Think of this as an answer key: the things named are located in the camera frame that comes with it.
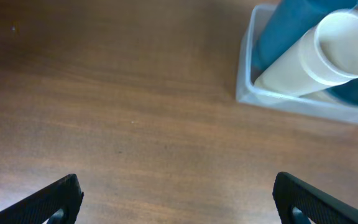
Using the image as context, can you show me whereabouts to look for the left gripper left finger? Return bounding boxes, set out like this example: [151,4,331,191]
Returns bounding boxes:
[0,174,84,224]

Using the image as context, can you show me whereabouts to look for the blue cup back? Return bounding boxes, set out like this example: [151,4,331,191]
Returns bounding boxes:
[252,0,358,70]

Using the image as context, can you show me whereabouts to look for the cream cup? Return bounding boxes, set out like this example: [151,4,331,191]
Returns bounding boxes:
[254,28,351,96]
[313,10,358,86]

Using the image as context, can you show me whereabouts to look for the clear plastic container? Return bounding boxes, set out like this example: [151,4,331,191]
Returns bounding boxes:
[236,4,358,124]

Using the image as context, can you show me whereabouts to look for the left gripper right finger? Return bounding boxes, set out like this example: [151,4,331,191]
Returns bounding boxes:
[272,172,358,224]

